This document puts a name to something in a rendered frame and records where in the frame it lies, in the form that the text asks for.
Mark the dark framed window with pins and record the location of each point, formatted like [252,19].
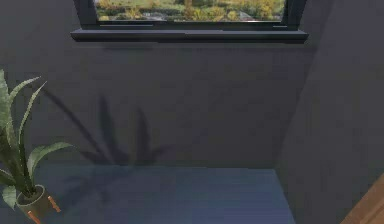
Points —
[186,35]

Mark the green house plant in pot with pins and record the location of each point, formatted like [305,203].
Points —
[13,156]

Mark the brown wooden furniture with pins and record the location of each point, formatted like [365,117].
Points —
[370,210]

